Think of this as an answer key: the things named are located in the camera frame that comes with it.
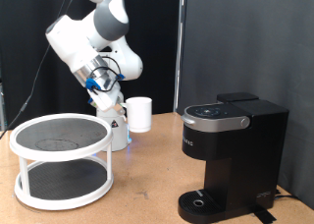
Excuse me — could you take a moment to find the black power cord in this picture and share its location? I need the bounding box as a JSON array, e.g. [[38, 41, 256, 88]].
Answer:
[[274, 188, 300, 200]]

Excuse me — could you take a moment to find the grey partition panel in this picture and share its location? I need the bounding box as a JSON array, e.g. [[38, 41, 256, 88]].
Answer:
[[176, 0, 314, 210]]

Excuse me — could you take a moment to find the black curtain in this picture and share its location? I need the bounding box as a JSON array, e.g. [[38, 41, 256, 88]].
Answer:
[[0, 0, 182, 132]]

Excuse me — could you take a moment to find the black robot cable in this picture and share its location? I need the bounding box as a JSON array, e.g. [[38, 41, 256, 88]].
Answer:
[[0, 0, 123, 140]]

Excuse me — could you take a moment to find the black Keurig coffee machine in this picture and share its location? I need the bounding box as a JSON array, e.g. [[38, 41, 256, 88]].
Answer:
[[177, 91, 290, 224]]

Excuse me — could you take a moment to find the white two-tier turntable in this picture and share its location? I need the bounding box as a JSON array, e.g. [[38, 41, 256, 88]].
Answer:
[[9, 113, 115, 211]]

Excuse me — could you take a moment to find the white mug with green tape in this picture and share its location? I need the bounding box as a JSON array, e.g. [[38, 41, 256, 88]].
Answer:
[[120, 96, 153, 134]]

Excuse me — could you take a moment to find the blue cable clip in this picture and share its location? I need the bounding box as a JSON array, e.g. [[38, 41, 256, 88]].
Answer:
[[85, 78, 102, 91]]

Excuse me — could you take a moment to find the silver vertical pole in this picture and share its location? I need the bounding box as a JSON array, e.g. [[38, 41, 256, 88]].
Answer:
[[172, 0, 187, 113]]

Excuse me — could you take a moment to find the grey metal post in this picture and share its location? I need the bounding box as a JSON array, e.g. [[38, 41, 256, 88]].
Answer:
[[0, 81, 6, 132]]

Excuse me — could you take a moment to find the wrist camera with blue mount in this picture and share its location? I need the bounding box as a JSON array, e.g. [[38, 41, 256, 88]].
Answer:
[[87, 96, 99, 109]]

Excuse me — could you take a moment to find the black tape strip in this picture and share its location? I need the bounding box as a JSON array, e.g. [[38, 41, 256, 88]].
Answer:
[[251, 205, 278, 224]]

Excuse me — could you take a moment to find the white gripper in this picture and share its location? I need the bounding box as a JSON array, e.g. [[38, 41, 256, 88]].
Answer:
[[86, 74, 128, 117]]

